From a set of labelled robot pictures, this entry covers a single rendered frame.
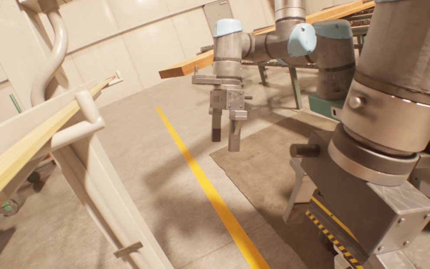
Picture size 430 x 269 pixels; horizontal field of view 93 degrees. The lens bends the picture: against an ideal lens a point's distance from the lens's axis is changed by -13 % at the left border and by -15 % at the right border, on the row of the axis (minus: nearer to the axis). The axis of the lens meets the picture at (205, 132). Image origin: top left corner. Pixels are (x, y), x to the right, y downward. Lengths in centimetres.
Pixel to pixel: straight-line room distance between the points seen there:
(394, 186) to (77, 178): 38
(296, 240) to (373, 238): 108
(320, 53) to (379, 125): 60
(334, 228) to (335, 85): 48
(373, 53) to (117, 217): 40
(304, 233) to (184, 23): 836
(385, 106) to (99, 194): 37
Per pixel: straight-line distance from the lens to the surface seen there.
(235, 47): 62
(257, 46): 66
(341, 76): 79
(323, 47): 78
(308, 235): 131
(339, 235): 90
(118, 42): 875
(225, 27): 63
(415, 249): 89
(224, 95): 58
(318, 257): 124
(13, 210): 339
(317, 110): 86
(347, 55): 79
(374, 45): 21
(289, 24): 61
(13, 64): 38
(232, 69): 61
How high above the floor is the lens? 102
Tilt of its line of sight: 22 degrees down
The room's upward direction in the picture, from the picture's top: 20 degrees counter-clockwise
